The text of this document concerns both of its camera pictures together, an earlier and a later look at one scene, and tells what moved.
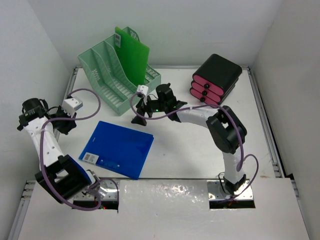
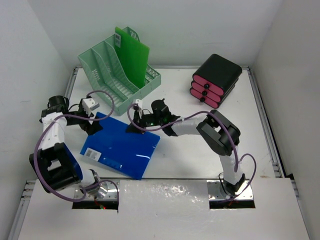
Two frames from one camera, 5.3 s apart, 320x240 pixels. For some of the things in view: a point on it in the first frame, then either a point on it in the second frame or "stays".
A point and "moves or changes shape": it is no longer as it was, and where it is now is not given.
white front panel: (166, 209) stays
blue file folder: (121, 149) moves or changes shape
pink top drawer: (208, 85) stays
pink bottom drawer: (203, 97) stays
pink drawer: (205, 91) stays
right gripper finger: (137, 119) → (131, 128)
